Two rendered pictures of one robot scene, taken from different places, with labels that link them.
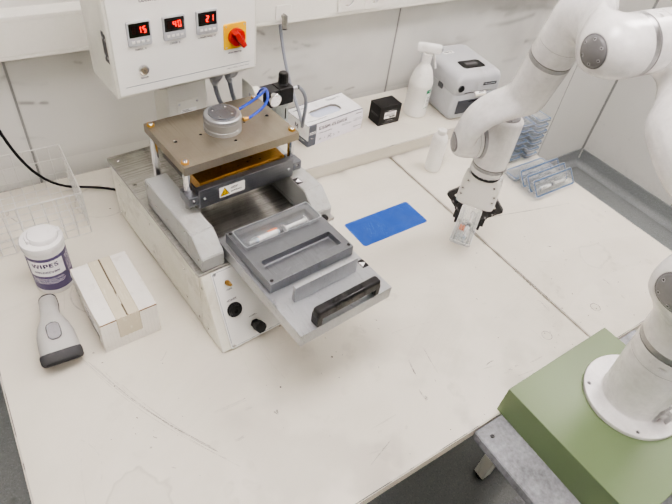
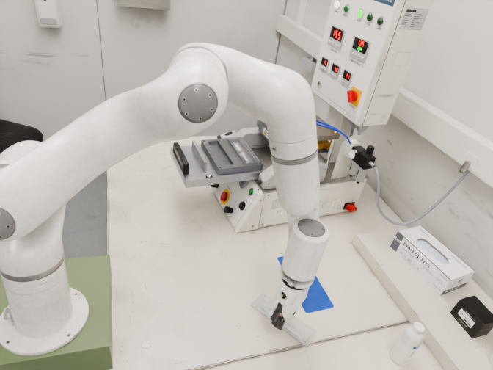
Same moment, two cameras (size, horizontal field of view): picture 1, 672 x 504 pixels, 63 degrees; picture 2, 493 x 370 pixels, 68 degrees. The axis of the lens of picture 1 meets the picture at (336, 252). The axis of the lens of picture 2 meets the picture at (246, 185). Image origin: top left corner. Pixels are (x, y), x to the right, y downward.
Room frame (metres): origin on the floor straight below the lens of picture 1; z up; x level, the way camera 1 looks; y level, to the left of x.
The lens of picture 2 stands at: (1.20, -0.98, 1.65)
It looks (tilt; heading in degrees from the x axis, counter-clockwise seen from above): 35 degrees down; 107
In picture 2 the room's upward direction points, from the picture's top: 9 degrees clockwise
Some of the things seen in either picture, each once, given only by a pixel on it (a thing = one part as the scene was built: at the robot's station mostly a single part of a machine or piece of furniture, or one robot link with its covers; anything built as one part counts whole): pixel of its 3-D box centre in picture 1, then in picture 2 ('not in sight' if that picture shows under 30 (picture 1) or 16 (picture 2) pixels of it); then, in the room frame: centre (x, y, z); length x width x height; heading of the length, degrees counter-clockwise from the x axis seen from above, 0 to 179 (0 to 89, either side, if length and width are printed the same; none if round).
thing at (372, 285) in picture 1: (347, 300); (180, 157); (0.67, -0.03, 0.99); 0.15 x 0.02 x 0.04; 135
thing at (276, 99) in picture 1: (275, 102); (358, 161); (1.23, 0.21, 1.05); 0.15 x 0.05 x 0.15; 135
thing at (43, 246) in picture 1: (48, 258); not in sight; (0.79, 0.63, 0.83); 0.09 x 0.09 x 0.15
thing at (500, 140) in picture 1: (496, 139); (304, 247); (1.17, -0.34, 1.08); 0.09 x 0.08 x 0.13; 105
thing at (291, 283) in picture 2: (488, 167); (297, 272); (1.17, -0.34, 1.00); 0.09 x 0.08 x 0.03; 73
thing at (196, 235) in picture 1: (183, 220); (261, 136); (0.83, 0.33, 0.97); 0.25 x 0.05 x 0.07; 45
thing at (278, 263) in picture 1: (289, 243); (230, 154); (0.80, 0.10, 0.98); 0.20 x 0.17 x 0.03; 135
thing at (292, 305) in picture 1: (302, 262); (218, 158); (0.76, 0.06, 0.97); 0.30 x 0.22 x 0.08; 45
